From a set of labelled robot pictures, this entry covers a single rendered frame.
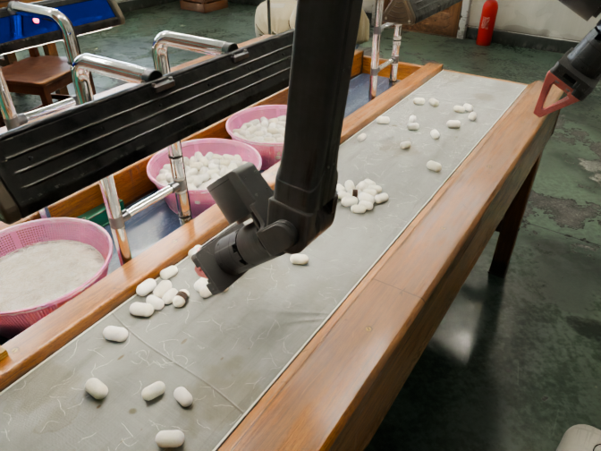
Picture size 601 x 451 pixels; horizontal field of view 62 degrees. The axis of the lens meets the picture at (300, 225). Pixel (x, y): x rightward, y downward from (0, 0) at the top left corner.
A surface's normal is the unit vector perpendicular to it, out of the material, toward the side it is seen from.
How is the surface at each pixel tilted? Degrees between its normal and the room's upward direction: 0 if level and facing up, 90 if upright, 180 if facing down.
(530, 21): 88
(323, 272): 0
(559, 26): 87
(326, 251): 0
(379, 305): 0
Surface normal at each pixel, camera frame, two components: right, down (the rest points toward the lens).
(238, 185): -0.55, 0.43
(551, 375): 0.00, -0.82
